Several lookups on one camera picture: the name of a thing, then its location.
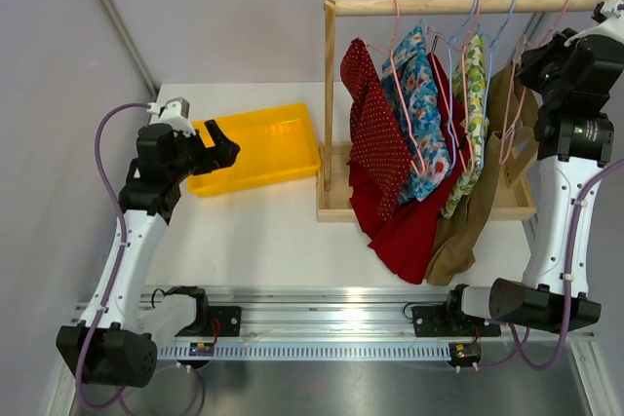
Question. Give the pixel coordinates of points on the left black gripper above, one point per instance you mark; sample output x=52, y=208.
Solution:
x=224, y=150

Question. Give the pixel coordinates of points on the lemon print skirt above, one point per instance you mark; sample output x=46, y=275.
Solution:
x=469, y=84

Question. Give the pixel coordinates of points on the tan khaki skirt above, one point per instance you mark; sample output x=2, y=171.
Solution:
x=512, y=113

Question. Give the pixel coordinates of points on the blue hanger of lemon skirt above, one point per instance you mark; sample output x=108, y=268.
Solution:
x=492, y=46

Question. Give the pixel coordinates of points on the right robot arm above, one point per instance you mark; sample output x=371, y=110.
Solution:
x=573, y=73

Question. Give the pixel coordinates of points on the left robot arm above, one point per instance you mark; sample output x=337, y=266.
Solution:
x=113, y=344

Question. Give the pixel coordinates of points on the red polka dot skirt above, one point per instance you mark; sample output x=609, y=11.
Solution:
x=378, y=147

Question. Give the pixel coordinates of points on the blue floral skirt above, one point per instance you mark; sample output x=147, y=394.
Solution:
x=421, y=95

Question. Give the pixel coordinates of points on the pink hanger of dotted skirt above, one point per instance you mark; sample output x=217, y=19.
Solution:
x=418, y=164

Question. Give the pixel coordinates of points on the plain red skirt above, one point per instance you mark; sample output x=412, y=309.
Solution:
x=404, y=242

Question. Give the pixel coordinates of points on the pink hanger of red skirt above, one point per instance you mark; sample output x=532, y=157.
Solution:
x=462, y=151

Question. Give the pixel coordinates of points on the blue hanger of floral skirt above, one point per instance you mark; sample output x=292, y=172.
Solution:
x=467, y=163

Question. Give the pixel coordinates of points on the yellow plastic tray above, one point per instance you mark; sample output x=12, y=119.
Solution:
x=277, y=144

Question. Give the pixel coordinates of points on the wooden clothes rack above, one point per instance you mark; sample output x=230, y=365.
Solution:
x=513, y=200

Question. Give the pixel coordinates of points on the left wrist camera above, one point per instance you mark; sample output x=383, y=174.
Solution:
x=174, y=112

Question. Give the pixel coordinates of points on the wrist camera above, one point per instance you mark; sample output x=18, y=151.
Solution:
x=609, y=19
x=174, y=112

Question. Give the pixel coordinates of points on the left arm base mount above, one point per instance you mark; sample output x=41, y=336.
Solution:
x=214, y=323

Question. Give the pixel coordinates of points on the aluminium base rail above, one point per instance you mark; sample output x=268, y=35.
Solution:
x=326, y=326

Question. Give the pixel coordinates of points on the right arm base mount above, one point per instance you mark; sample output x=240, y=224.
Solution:
x=438, y=320

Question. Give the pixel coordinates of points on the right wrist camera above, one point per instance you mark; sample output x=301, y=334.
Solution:
x=609, y=19

